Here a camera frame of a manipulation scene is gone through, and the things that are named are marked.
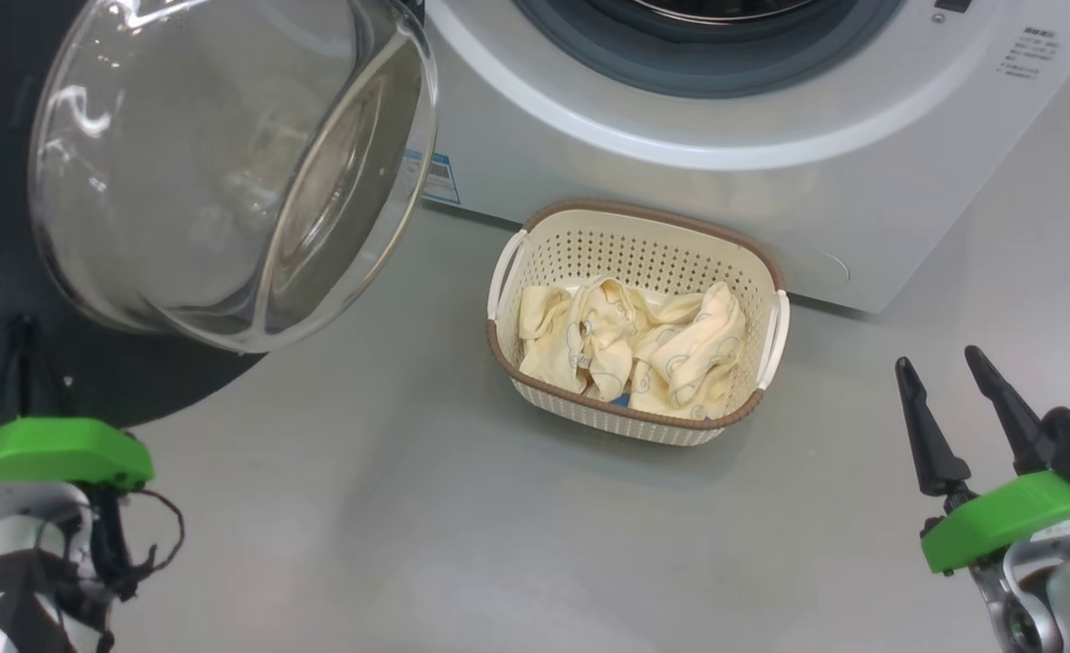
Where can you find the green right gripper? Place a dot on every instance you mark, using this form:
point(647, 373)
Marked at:
point(1016, 517)

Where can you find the cream perforated laundry basket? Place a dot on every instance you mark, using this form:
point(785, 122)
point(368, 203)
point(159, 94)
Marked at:
point(644, 426)

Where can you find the white front-load washing machine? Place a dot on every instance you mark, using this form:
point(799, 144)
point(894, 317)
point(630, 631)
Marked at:
point(771, 199)

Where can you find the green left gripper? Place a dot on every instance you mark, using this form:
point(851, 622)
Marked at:
point(54, 449)

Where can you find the blue energy label sticker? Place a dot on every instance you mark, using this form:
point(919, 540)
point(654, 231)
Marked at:
point(442, 180)

